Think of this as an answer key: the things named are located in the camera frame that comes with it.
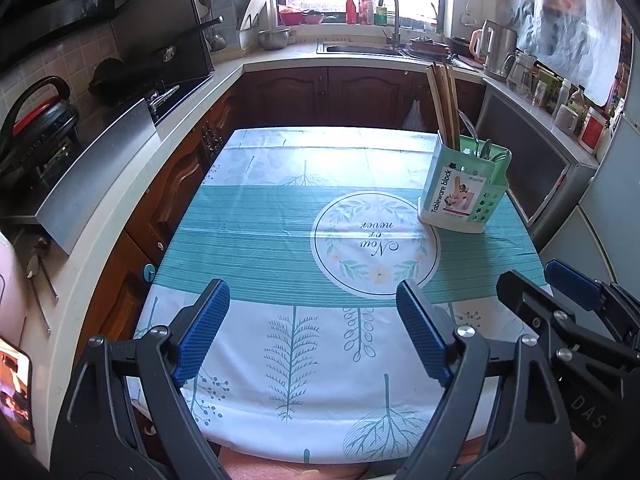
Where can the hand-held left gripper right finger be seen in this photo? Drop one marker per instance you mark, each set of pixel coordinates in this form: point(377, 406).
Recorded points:
point(422, 335)

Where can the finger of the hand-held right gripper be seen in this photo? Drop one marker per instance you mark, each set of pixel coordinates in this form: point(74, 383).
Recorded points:
point(522, 297)
point(575, 280)

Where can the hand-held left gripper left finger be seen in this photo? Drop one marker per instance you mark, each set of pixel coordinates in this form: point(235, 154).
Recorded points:
point(202, 335)

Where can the green white utensil holder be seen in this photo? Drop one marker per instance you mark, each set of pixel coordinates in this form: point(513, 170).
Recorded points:
point(450, 195)

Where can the large silver spoon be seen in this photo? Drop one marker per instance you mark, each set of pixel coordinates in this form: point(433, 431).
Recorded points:
point(467, 127)

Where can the bundle of chopsticks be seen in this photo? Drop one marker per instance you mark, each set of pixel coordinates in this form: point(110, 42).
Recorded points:
point(444, 105)

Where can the white refrigerator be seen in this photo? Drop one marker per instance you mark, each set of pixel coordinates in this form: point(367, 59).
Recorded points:
point(610, 210)

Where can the blue round knob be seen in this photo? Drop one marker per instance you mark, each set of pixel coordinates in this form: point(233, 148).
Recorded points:
point(149, 274)

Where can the leaf printed teal tablecloth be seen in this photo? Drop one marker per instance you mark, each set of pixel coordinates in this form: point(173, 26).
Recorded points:
point(250, 220)

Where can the red white container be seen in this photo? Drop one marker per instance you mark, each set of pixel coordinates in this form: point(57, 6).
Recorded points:
point(592, 130)

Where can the white mug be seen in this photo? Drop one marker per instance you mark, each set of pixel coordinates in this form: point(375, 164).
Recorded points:
point(565, 120)

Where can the metal tongs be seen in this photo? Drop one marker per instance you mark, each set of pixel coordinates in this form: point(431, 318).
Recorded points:
point(41, 280)

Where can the white bottle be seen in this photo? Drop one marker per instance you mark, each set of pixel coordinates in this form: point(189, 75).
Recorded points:
point(564, 94)

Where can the drinking glass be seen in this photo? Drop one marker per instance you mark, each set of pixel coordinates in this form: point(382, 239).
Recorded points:
point(539, 94)

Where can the stainless steel counter panel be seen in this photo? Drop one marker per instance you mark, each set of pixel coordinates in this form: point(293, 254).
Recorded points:
point(100, 175)

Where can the green box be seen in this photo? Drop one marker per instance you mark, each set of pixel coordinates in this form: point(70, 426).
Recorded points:
point(551, 89)

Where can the smartphone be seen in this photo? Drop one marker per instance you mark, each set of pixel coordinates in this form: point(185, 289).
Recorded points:
point(15, 390)

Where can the glass pitcher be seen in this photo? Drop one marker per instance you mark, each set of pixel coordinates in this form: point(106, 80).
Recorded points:
point(522, 72)

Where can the black gas cooktop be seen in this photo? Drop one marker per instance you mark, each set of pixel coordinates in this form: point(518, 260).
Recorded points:
point(172, 97)

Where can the brown wooden kitchen cabinets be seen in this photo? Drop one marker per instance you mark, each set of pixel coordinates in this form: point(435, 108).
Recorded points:
point(350, 90)

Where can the black electric pressure cooker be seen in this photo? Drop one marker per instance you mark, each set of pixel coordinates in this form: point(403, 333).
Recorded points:
point(45, 125)

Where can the dark cooking pot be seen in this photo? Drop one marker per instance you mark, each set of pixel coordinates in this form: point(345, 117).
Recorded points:
point(429, 46)

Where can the white kitchen countertop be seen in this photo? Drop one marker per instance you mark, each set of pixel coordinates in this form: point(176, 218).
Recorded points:
point(280, 57)

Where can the steel kitchen sink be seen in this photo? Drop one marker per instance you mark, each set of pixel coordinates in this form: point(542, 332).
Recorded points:
point(360, 49)

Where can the chrome kitchen faucet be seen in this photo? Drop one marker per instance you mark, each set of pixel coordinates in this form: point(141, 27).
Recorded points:
point(398, 20)

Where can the steel mixing bowl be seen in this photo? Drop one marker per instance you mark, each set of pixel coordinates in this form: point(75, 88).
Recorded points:
point(274, 39)

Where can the green bottle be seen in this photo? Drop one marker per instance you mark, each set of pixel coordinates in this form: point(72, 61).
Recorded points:
point(381, 15)

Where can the clear red bottle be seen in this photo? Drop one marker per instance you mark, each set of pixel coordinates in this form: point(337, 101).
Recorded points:
point(366, 7)

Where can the pink plastic basin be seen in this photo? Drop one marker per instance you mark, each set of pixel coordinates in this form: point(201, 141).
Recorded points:
point(291, 16)

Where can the small pink basin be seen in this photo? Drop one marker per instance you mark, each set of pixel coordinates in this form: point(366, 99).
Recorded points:
point(314, 18)

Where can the black range hood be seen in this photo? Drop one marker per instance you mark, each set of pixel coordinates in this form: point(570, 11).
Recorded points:
point(50, 10)

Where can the plastic wall covering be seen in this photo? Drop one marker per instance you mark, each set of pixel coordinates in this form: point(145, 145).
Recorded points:
point(570, 25)

